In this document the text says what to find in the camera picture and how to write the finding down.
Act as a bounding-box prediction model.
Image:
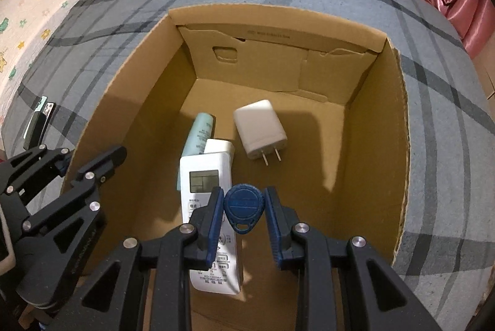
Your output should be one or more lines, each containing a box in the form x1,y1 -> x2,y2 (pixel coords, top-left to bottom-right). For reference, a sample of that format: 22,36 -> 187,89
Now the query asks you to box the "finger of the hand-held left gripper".
21,145 -> 128,235
0,145 -> 74,206

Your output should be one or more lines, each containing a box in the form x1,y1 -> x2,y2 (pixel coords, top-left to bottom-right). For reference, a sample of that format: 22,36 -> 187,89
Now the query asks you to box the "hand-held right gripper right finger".
264,188 -> 443,331

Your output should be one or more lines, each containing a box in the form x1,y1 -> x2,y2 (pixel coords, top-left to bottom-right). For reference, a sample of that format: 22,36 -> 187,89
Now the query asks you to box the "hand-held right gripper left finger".
58,188 -> 226,331

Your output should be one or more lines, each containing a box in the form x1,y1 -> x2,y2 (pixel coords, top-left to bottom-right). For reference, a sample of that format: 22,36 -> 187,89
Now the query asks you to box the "blue key fob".
225,183 -> 267,236

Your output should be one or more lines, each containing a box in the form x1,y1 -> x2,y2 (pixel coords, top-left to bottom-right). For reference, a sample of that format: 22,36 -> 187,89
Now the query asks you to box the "white remote control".
179,152 -> 244,295

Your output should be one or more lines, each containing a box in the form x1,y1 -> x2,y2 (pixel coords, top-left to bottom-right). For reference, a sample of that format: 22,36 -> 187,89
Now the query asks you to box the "teal cosmetic tube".
177,112 -> 215,190

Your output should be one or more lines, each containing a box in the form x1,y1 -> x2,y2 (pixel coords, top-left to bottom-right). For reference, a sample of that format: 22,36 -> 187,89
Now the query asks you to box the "large white charger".
233,99 -> 289,167

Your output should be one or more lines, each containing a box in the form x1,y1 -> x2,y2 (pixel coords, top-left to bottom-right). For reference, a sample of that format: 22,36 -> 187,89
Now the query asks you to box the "cardboard box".
62,3 -> 411,331

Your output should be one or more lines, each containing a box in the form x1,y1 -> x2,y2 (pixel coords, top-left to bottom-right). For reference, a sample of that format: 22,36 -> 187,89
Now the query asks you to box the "black power bank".
23,112 -> 49,150

